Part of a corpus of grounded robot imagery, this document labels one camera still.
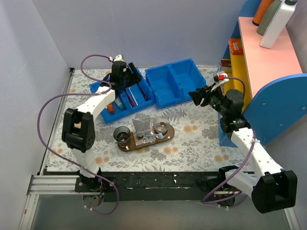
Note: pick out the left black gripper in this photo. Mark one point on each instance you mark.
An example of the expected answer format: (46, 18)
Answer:
(131, 74)

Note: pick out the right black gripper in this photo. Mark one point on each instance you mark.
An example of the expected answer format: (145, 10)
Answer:
(204, 95)

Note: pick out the white toothbrush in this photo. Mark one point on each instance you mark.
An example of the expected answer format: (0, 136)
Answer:
(136, 103)

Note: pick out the clear plastic cup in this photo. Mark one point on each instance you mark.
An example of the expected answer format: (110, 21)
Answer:
(161, 124)

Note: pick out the light blue toothbrush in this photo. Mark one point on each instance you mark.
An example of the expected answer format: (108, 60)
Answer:
(158, 136)

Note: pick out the dark smoked plastic cup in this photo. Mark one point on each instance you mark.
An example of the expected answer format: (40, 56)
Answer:
(122, 136)

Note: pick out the clear textured acrylic holder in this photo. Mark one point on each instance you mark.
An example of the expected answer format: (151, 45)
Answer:
(144, 141)

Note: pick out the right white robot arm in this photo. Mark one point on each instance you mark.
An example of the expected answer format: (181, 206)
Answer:
(266, 182)

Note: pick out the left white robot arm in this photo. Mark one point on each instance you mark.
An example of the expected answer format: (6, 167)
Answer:
(78, 125)

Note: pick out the red toothbrush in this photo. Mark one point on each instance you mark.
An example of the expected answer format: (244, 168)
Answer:
(130, 100)

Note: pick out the orange toothpaste tube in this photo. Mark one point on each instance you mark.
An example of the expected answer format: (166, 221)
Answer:
(110, 108)

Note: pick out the oval wooden tray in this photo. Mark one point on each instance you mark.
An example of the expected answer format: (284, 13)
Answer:
(168, 136)

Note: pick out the left blue divided bin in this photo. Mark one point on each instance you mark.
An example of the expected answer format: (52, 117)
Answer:
(133, 100)

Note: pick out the blue divided bin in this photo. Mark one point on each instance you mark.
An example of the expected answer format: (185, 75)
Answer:
(133, 100)
(171, 83)

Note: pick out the right blue divided bin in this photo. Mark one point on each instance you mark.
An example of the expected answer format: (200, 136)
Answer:
(171, 83)

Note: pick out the white tube green cap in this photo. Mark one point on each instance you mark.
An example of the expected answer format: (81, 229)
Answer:
(119, 104)

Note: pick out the sponge package box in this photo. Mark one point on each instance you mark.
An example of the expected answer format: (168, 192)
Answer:
(225, 65)

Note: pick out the floral table mat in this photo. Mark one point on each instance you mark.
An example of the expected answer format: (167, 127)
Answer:
(194, 148)

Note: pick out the orange snack box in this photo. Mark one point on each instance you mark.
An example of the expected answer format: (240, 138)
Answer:
(235, 46)

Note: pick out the blue pink shelf unit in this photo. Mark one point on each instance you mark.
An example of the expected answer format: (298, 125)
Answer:
(276, 87)

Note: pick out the white bottle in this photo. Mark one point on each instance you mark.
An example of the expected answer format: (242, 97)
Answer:
(278, 22)

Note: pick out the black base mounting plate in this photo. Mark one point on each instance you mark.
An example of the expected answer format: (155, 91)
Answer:
(165, 186)

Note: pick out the orange bottle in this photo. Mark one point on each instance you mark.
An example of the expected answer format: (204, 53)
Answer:
(263, 6)

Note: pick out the grey bottle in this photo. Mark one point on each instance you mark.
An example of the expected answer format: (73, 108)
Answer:
(268, 16)

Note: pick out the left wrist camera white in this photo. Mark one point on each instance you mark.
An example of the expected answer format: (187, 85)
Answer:
(119, 57)

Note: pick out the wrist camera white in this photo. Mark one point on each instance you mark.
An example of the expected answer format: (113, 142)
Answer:
(119, 57)
(220, 79)

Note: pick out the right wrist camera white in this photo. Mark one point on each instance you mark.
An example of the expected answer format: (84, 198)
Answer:
(220, 79)

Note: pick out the aluminium frame rail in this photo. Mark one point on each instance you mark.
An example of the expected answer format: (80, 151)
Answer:
(44, 185)

